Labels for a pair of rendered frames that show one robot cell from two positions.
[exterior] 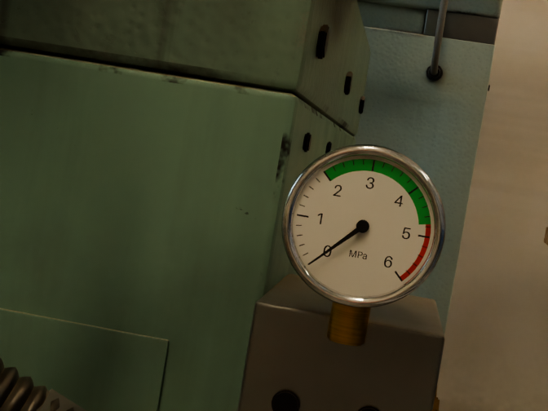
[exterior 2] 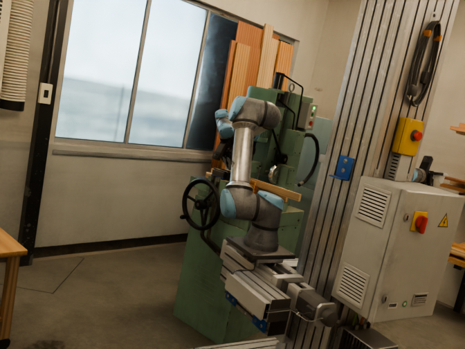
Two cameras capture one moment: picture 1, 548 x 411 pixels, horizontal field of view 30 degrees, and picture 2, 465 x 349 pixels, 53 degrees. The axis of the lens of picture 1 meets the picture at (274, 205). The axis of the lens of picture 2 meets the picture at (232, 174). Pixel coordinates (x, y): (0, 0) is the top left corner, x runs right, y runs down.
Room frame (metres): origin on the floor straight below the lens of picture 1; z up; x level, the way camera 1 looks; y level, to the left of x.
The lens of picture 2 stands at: (-1.73, -1.21, 1.40)
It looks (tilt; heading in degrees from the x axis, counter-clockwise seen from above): 9 degrees down; 32
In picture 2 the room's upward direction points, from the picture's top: 12 degrees clockwise
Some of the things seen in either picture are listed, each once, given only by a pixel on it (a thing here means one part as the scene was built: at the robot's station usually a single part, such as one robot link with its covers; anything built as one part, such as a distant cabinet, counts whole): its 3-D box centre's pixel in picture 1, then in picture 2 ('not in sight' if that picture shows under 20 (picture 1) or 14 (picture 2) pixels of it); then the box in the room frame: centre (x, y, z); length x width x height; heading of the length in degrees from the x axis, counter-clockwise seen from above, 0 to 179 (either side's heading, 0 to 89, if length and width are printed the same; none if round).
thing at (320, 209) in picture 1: (360, 246); not in sight; (0.41, -0.04, 0.65); 0.06 x 0.04 x 0.08; 83
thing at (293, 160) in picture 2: not in sight; (278, 148); (0.94, 0.16, 1.16); 0.22 x 0.22 x 0.72; 83
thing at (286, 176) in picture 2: not in sight; (284, 175); (0.81, 0.02, 1.02); 0.09 x 0.07 x 0.12; 83
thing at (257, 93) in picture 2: not in sight; (257, 114); (0.65, 0.20, 1.35); 0.18 x 0.18 x 0.31
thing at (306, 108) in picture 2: not in sight; (307, 115); (0.95, 0.02, 1.40); 0.10 x 0.06 x 0.16; 173
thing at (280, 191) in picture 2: not in sight; (260, 184); (0.63, 0.07, 0.95); 0.55 x 0.02 x 0.04; 83
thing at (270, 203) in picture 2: not in sight; (267, 208); (0.00, -0.33, 0.98); 0.13 x 0.12 x 0.14; 137
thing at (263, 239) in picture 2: not in sight; (263, 234); (0.00, -0.33, 0.87); 0.15 x 0.15 x 0.10
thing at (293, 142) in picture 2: not in sight; (293, 142); (0.84, 0.02, 1.23); 0.09 x 0.08 x 0.15; 173
